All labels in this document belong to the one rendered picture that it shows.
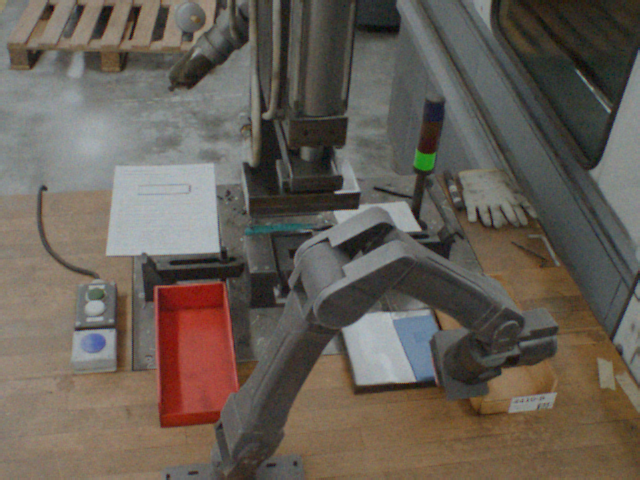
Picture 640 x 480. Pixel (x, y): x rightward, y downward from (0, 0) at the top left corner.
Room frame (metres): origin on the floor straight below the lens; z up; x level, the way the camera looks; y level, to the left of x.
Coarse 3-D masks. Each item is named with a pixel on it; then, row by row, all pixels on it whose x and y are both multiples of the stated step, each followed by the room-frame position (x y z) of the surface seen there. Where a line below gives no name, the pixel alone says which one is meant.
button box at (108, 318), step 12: (48, 252) 1.09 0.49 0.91; (96, 276) 1.02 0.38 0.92; (84, 288) 0.97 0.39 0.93; (108, 288) 0.98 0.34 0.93; (84, 300) 0.94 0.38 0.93; (108, 300) 0.95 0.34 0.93; (84, 312) 0.91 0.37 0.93; (108, 312) 0.92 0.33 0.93; (84, 324) 0.89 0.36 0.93; (96, 324) 0.89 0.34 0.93; (108, 324) 0.89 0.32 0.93
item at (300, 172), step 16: (272, 160) 1.09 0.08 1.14; (288, 160) 1.03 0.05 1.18; (304, 160) 1.04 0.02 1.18; (320, 160) 1.04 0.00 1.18; (336, 160) 1.04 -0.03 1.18; (256, 176) 1.04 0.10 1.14; (272, 176) 1.05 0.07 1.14; (288, 176) 1.01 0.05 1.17; (304, 176) 1.00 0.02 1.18; (320, 176) 1.00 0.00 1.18; (336, 176) 1.00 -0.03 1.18; (352, 176) 1.07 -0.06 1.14; (256, 192) 1.00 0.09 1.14; (272, 192) 1.00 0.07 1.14; (288, 192) 1.01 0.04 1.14; (304, 192) 1.01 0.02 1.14; (320, 192) 1.01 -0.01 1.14; (336, 192) 1.02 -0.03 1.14; (352, 192) 1.02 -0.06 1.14; (256, 208) 0.99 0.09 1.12; (272, 208) 0.99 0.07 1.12; (288, 208) 1.00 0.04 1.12; (304, 208) 1.00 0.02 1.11; (320, 208) 1.01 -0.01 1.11; (336, 208) 1.02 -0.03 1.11; (352, 208) 1.02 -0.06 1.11
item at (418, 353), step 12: (396, 324) 0.95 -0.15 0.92; (408, 324) 0.95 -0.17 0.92; (420, 324) 0.96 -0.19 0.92; (432, 324) 0.96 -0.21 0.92; (408, 336) 0.93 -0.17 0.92; (408, 348) 0.90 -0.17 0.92; (420, 348) 0.90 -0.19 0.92; (408, 360) 0.88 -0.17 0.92; (420, 360) 0.87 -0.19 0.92; (420, 372) 0.85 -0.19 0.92; (432, 372) 0.85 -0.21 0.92
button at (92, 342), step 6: (84, 336) 0.85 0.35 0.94; (90, 336) 0.86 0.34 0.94; (96, 336) 0.86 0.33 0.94; (102, 336) 0.86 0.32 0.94; (84, 342) 0.84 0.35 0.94; (90, 342) 0.84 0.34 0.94; (96, 342) 0.84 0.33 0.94; (102, 342) 0.85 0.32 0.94; (84, 348) 0.83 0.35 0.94; (90, 348) 0.83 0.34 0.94; (96, 348) 0.83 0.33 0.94; (102, 348) 0.84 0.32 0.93
